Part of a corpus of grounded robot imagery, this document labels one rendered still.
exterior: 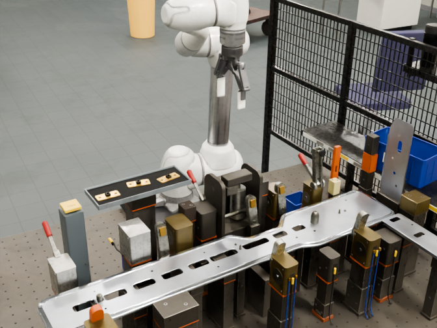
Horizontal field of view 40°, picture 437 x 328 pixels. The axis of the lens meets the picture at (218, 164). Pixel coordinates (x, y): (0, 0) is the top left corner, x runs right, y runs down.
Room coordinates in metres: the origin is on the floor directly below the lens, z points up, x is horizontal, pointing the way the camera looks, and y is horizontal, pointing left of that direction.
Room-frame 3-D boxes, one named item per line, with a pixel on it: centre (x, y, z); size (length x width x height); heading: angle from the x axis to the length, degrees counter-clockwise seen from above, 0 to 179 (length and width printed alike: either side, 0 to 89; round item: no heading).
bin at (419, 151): (2.31, -0.79, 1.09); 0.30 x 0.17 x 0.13; 40
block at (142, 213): (1.91, 0.29, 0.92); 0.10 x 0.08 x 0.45; 122
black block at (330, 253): (1.74, -0.41, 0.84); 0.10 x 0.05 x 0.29; 32
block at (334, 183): (2.14, -0.48, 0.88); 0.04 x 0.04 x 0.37; 32
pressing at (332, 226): (1.73, -0.07, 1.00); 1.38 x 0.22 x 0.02; 122
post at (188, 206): (1.88, 0.11, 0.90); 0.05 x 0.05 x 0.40; 32
